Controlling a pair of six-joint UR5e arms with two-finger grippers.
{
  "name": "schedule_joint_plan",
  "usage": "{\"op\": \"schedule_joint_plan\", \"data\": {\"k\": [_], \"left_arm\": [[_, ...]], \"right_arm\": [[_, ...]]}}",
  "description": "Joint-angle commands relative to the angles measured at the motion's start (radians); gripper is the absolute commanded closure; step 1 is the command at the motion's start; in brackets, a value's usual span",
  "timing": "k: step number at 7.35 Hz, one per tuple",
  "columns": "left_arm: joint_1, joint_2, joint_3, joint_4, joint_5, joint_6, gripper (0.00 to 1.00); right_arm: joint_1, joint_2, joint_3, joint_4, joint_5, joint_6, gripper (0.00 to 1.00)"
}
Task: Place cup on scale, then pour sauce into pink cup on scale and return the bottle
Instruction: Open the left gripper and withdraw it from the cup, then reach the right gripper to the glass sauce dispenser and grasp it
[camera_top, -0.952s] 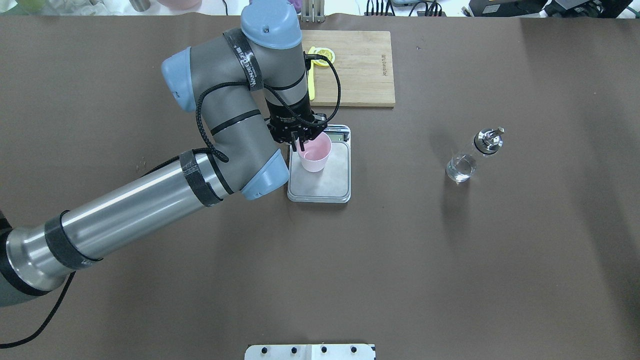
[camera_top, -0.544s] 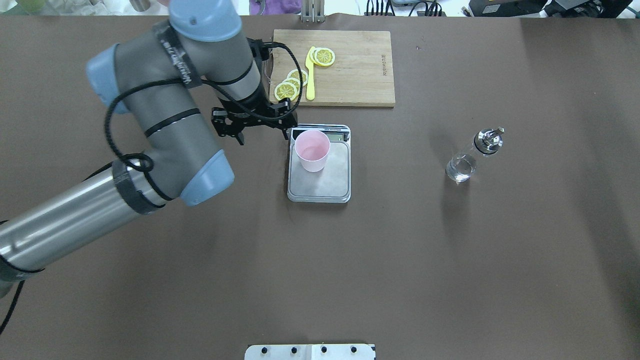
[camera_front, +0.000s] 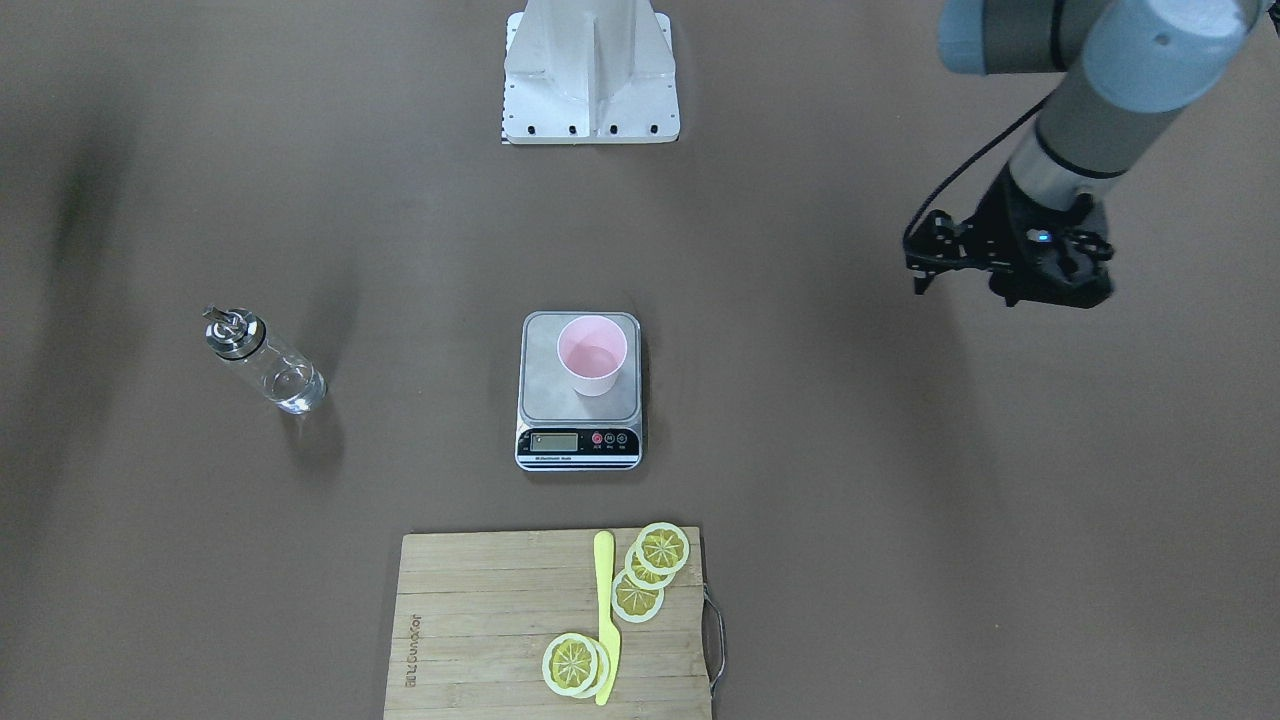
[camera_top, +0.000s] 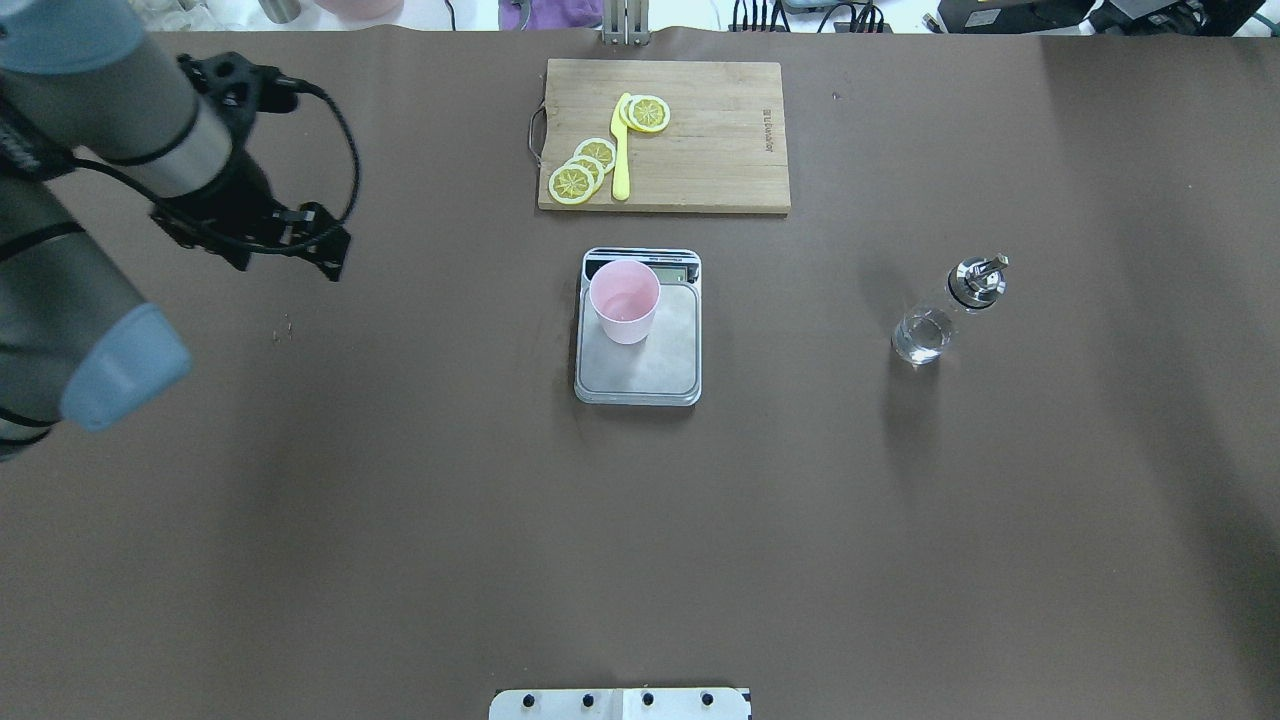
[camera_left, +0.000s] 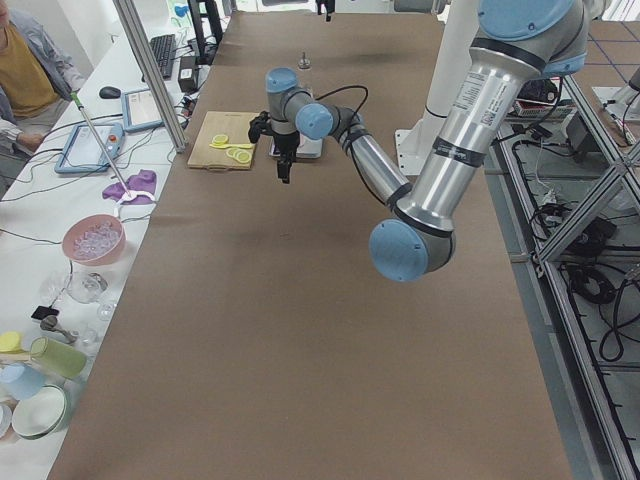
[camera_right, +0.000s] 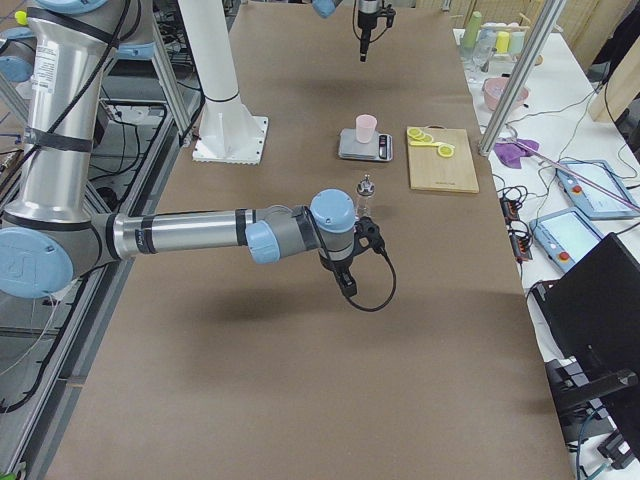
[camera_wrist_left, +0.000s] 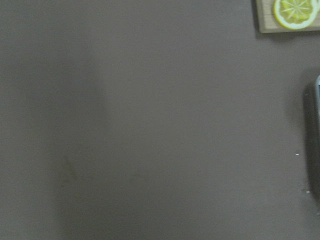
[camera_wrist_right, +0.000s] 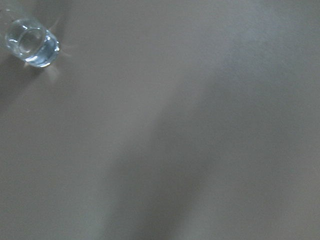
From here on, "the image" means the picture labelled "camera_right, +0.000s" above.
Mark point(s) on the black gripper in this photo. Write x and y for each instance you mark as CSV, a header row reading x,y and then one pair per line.
x,y
366,19
334,266

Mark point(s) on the glass sauce bottle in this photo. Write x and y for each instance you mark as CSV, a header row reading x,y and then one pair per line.
x,y
365,191

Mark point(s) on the pink plastic cup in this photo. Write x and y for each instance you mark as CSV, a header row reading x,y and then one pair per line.
x,y
365,127

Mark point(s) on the silver kitchen scale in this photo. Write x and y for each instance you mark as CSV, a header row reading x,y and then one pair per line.
x,y
378,149

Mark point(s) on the green cup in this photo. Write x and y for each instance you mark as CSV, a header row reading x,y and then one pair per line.
x,y
471,32

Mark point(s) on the yellow cup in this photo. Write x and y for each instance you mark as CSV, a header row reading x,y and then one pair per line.
x,y
502,42

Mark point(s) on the light blue cup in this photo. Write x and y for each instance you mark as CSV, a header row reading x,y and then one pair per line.
x,y
516,42

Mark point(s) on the wooden cutting board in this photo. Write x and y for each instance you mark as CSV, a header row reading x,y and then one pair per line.
x,y
430,172

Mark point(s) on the yellow plastic knife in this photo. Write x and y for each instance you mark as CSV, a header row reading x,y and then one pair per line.
x,y
436,144

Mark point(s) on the wine glass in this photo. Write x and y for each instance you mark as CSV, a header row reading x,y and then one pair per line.
x,y
480,55

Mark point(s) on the pink bowl with ice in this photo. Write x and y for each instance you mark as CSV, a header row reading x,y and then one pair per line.
x,y
493,88

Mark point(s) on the purple cloth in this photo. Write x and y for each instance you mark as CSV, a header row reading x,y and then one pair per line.
x,y
510,154

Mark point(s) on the grabber stick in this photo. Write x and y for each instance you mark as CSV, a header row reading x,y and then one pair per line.
x,y
578,176

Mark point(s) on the blue teach pendant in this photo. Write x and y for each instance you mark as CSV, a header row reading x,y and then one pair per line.
x,y
566,236
596,190

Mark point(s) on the black monitor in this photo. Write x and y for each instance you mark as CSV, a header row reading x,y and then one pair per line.
x,y
593,316

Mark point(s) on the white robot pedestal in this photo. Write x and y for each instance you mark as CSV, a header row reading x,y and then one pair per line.
x,y
228,132

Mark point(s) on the aluminium frame post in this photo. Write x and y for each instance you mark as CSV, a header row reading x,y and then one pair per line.
x,y
540,31

